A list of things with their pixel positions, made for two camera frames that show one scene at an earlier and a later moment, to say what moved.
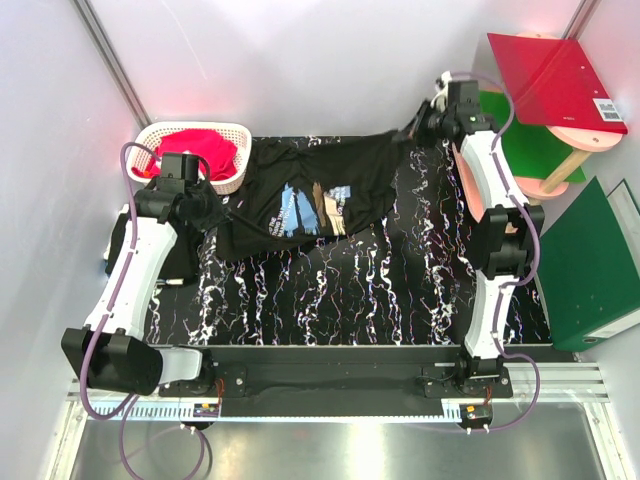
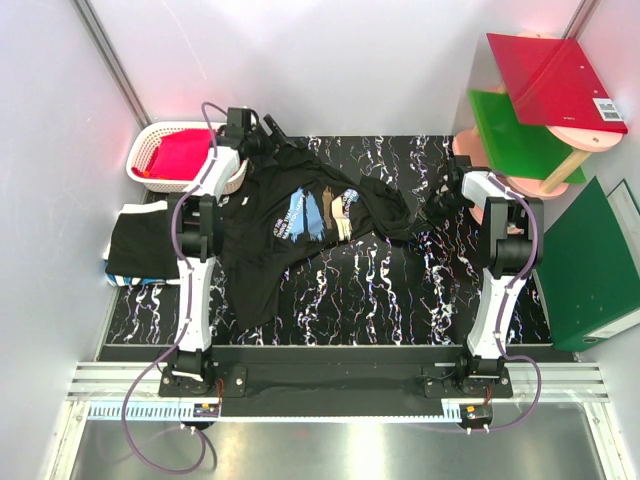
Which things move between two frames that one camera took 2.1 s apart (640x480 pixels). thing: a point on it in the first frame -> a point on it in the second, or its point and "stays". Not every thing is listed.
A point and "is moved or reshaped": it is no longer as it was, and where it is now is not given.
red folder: (553, 82) stays
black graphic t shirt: (301, 188) is moved or reshaped
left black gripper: (219, 213) -> (273, 142)
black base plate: (269, 390) stays
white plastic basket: (145, 143) stays
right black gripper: (414, 128) -> (432, 218)
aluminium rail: (560, 381) stays
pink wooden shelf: (578, 144) stays
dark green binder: (590, 271) stays
